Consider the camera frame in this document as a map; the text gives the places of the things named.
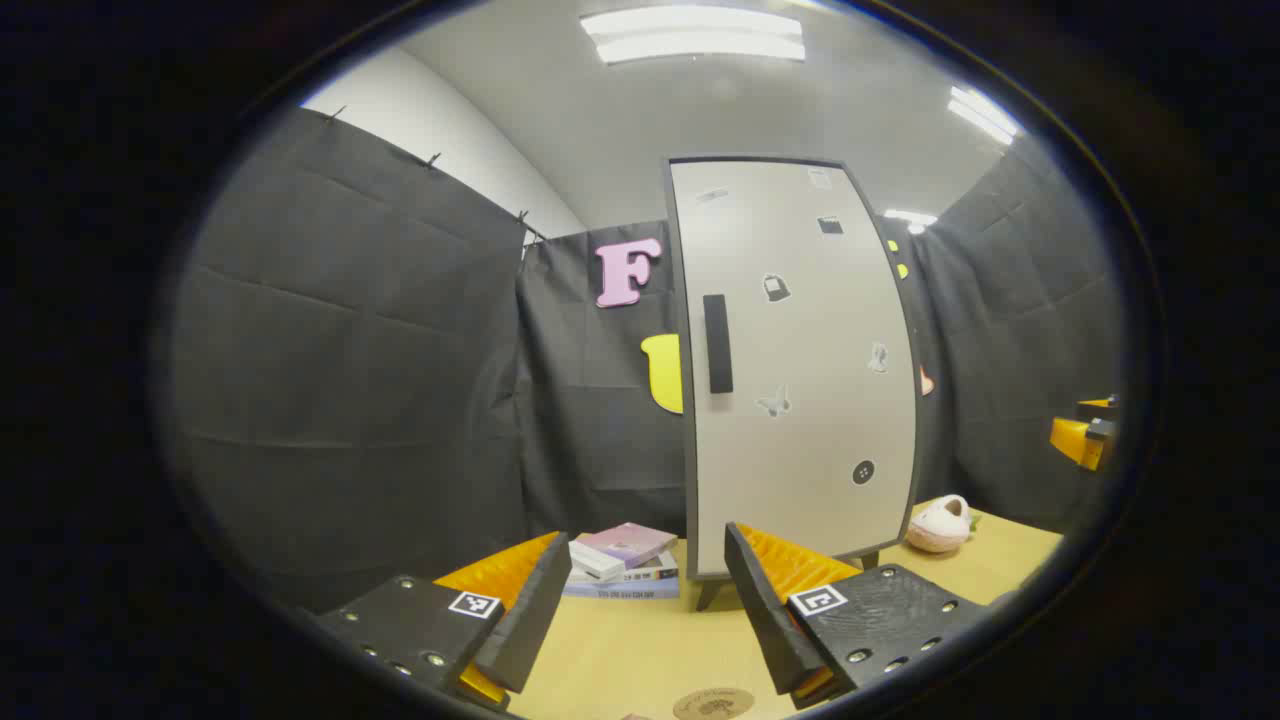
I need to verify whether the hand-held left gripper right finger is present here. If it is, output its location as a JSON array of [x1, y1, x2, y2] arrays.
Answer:
[[723, 521, 1001, 712]]

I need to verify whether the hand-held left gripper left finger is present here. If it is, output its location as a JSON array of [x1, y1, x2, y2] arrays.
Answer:
[[315, 530, 574, 713]]

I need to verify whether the dark grey cabinet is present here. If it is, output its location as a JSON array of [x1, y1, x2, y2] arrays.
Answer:
[[662, 153, 936, 613]]

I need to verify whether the round cork coaster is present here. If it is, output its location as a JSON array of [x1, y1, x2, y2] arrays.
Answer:
[[672, 687, 757, 720]]

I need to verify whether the grey cabinet door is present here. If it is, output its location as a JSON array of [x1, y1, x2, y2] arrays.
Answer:
[[668, 160, 919, 581]]

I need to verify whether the black cabinet door handle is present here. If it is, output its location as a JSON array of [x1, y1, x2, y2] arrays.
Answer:
[[702, 293, 735, 395]]

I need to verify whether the small white box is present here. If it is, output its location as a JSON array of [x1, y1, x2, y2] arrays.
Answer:
[[568, 540, 627, 583]]

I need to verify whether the blue book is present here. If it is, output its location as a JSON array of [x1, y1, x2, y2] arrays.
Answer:
[[562, 575, 683, 601]]

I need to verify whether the pink plush slipper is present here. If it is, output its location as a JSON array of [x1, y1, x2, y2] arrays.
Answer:
[[905, 494, 973, 554]]

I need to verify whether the black backdrop cloth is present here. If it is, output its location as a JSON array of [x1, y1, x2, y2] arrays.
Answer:
[[165, 105, 1126, 616]]

